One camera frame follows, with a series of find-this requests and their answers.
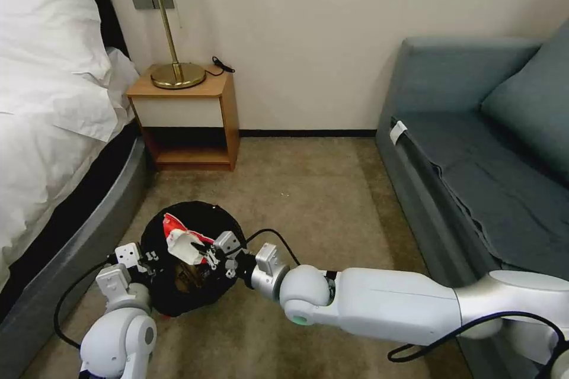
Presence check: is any white pillow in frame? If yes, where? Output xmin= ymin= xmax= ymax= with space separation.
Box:
xmin=0 ymin=0 xmax=113 ymax=114

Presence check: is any thin black lamp cable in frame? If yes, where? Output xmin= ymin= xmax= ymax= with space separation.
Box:
xmin=203 ymin=56 xmax=235 ymax=78

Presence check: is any grey-blue sofa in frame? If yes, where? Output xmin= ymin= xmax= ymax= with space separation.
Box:
xmin=375 ymin=19 xmax=569 ymax=379

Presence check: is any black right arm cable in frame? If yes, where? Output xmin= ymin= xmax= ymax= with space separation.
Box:
xmin=387 ymin=312 xmax=568 ymax=363

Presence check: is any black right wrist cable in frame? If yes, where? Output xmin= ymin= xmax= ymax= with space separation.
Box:
xmin=241 ymin=229 xmax=301 ymax=266

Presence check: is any black mattress side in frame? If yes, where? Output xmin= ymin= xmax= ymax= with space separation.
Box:
xmin=0 ymin=123 xmax=139 ymax=296

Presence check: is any white sofa tag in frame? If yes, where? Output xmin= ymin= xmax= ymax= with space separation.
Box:
xmin=389 ymin=121 xmax=408 ymax=146

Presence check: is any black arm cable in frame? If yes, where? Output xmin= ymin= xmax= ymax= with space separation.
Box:
xmin=53 ymin=253 xmax=117 ymax=349
xmin=387 ymin=312 xmax=568 ymax=363

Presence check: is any red white wrapper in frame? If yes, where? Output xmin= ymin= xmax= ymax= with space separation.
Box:
xmin=160 ymin=213 xmax=210 ymax=265

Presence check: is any black round trash bin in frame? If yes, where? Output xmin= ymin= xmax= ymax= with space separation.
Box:
xmin=140 ymin=201 xmax=246 ymax=319

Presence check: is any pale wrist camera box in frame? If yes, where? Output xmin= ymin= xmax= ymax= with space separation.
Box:
xmin=215 ymin=231 xmax=244 ymax=260
xmin=114 ymin=242 xmax=143 ymax=269

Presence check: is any black headboard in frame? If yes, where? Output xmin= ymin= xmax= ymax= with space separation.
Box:
xmin=91 ymin=0 xmax=130 ymax=61

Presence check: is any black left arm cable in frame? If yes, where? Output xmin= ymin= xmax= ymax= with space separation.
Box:
xmin=53 ymin=253 xmax=117 ymax=349

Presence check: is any white duvet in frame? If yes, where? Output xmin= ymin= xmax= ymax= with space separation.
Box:
xmin=0 ymin=47 xmax=141 ymax=284

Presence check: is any wooden nightstand with white drawer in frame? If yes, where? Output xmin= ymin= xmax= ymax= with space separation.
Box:
xmin=126 ymin=63 xmax=241 ymax=172

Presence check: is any grey wall switch panel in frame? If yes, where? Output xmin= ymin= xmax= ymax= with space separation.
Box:
xmin=130 ymin=0 xmax=175 ymax=11

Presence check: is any black baseboard strip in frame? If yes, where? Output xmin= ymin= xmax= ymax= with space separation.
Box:
xmin=238 ymin=128 xmax=379 ymax=138

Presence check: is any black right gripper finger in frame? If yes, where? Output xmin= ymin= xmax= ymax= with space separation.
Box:
xmin=198 ymin=250 xmax=235 ymax=281
xmin=191 ymin=238 xmax=224 ymax=256

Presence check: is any grey-blue sofa cushion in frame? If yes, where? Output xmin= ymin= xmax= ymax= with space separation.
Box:
xmin=480 ymin=17 xmax=569 ymax=188

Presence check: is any brown paper trash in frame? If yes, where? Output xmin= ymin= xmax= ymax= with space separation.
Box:
xmin=174 ymin=263 xmax=210 ymax=292

